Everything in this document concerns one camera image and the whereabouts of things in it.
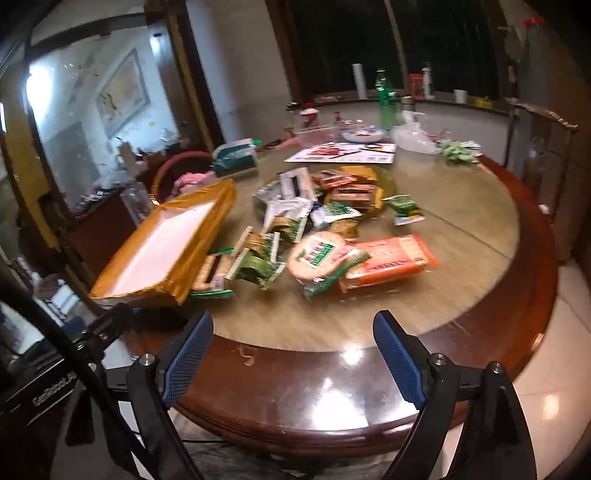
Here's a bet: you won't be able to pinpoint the red round-back chair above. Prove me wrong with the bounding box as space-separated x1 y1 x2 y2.
151 150 217 205

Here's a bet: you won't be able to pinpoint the teal tissue box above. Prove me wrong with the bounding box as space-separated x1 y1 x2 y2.
211 137 259 177

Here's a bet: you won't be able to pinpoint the tan snack packet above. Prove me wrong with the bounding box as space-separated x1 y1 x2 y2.
329 218 360 240

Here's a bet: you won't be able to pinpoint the green cloth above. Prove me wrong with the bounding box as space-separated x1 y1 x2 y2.
438 138 482 165

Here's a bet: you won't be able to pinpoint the green plastic bottle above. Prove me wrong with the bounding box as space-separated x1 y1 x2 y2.
374 69 400 130

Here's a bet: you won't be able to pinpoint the white paper roll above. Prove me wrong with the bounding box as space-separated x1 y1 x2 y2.
352 63 369 100

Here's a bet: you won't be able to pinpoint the beige biscuit packet black label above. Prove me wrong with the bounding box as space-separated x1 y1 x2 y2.
277 167 315 200

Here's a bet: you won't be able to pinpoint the printed paper flyer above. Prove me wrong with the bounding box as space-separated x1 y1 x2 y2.
283 142 398 164

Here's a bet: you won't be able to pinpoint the green pea packet yellow mark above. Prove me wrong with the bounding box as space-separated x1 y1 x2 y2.
382 194 424 227

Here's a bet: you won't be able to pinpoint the grey hanging cover red top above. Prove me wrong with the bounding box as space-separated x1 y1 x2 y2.
502 17 551 104

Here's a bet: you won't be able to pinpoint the silver white foil packet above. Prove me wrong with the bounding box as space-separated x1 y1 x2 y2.
252 181 283 209

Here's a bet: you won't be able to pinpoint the pink cloth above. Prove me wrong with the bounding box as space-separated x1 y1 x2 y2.
173 171 217 195

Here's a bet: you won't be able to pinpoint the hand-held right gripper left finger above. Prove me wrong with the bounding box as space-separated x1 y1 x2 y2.
67 311 214 480

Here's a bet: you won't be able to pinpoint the white green snack packet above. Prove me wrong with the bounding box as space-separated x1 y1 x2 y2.
311 202 362 228

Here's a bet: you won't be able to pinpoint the yellow cardboard box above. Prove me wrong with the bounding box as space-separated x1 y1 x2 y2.
89 178 238 308

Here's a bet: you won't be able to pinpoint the brown biscuit packet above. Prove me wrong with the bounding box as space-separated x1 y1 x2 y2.
329 184 376 209

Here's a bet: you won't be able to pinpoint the wooden chair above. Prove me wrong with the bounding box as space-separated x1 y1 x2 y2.
505 98 579 195

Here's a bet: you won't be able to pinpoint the clear plastic container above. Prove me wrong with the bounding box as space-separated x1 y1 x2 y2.
292 127 341 149

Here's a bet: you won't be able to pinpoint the large orange cracker packet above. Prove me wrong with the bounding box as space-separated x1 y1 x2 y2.
339 234 440 295

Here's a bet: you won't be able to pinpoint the round cracker packet green edge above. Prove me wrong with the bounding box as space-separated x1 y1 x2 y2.
286 230 371 300

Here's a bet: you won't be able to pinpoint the black cable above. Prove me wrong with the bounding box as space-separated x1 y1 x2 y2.
0 271 204 480

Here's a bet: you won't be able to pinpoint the small orange biscuit packet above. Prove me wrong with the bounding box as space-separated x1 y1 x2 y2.
318 169 358 190

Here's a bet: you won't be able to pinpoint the green glass plate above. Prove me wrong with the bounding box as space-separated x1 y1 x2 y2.
255 164 399 217

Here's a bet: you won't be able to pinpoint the framed picture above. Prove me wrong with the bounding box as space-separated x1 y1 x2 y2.
95 47 151 138

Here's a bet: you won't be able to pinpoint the green yellow snack packet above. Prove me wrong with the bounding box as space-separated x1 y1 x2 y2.
271 215 308 243
232 225 260 260
253 231 282 265
230 253 287 291

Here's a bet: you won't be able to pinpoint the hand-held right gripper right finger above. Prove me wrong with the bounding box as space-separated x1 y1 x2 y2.
373 310 539 480

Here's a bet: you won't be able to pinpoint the blue white bowl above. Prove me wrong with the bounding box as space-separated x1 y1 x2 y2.
338 126 389 143

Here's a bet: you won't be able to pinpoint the clear plastic pitcher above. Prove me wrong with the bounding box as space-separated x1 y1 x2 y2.
121 182 154 227

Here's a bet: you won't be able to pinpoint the clear plastic bag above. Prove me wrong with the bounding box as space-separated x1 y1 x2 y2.
392 112 440 154

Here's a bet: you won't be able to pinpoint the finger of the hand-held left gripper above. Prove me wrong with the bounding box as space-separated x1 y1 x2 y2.
76 302 137 354

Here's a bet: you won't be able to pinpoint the square cracker packet green ends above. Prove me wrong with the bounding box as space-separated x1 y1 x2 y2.
191 253 237 297

